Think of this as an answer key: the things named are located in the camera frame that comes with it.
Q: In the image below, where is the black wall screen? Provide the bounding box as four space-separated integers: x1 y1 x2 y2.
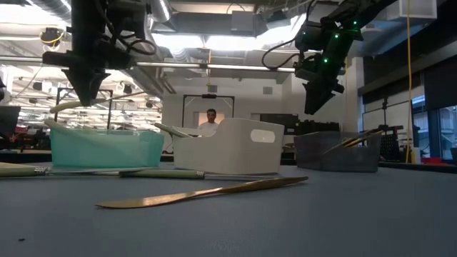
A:
259 113 299 130

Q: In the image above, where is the person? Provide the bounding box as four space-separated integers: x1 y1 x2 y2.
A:
197 109 223 130

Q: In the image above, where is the glass window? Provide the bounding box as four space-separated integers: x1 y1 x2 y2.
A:
412 94 457 161

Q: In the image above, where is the dark monitor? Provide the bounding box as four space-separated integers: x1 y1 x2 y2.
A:
0 106 21 138

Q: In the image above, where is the green handled knife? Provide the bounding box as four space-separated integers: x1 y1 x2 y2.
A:
0 166 121 178
154 122 194 139
119 168 283 181

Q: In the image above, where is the long ceiling light fixture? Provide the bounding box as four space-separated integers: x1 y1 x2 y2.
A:
0 55 346 76

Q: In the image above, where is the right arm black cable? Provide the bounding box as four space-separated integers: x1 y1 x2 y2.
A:
261 35 304 71

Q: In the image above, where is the yellow cable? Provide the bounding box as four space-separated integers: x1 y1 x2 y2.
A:
404 0 413 164

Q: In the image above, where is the gray plastic bin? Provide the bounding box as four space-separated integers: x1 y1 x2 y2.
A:
293 130 382 173

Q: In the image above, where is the white plastic bin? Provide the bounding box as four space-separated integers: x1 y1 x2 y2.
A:
173 117 286 176

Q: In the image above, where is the black equipment rack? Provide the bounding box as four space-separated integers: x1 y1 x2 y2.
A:
294 120 341 136

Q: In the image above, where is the white ceiling vent box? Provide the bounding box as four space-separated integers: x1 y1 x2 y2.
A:
392 0 438 21

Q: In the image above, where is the black rig frame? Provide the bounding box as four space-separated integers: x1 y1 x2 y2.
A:
53 87 114 131
181 93 236 129

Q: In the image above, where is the black tripod stand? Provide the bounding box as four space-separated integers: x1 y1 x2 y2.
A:
360 96 404 162

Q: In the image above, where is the teal plastic bin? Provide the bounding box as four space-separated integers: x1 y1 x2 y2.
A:
49 128 166 168

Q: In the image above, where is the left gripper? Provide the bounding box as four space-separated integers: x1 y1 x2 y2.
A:
42 21 137 106

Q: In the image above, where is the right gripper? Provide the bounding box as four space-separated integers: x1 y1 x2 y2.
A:
294 19 363 115

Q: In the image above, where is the yellow ceiling cable reel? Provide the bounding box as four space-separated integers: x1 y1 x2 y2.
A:
39 27 66 48

